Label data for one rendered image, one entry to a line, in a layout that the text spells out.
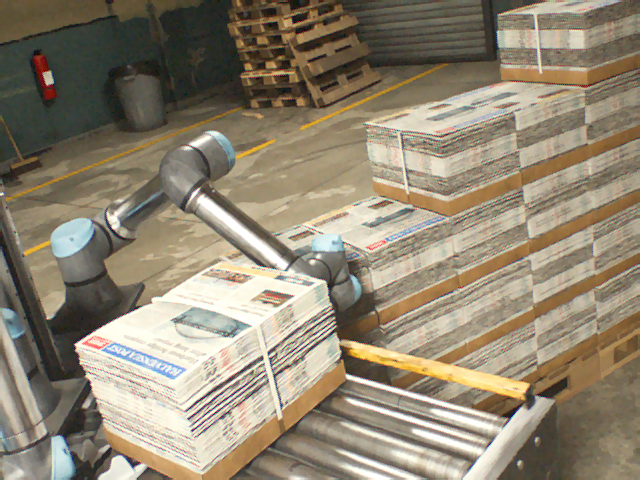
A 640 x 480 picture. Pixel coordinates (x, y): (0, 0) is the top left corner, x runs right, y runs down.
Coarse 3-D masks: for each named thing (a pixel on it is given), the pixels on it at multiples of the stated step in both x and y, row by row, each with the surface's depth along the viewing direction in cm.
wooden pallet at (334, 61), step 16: (352, 16) 863; (304, 32) 794; (320, 32) 814; (336, 32) 854; (352, 32) 874; (304, 48) 808; (320, 48) 827; (336, 48) 849; (352, 48) 850; (368, 48) 873; (304, 64) 798; (320, 64) 802; (336, 64) 823; (352, 64) 865; (304, 80) 798; (320, 80) 816; (336, 80) 836; (352, 80) 859; (368, 80) 861; (320, 96) 802; (336, 96) 811
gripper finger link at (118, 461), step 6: (120, 456) 128; (114, 462) 127; (120, 462) 128; (126, 462) 128; (114, 468) 128; (120, 468) 128; (126, 468) 129; (132, 468) 129; (138, 468) 131; (144, 468) 131; (102, 474) 127; (108, 474) 127; (114, 474) 128; (120, 474) 128; (126, 474) 129; (132, 474) 129; (138, 474) 130
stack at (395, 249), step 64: (512, 192) 219; (576, 192) 234; (384, 256) 200; (448, 256) 212; (576, 256) 241; (448, 320) 217; (576, 320) 248; (384, 384) 211; (448, 384) 225; (576, 384) 256
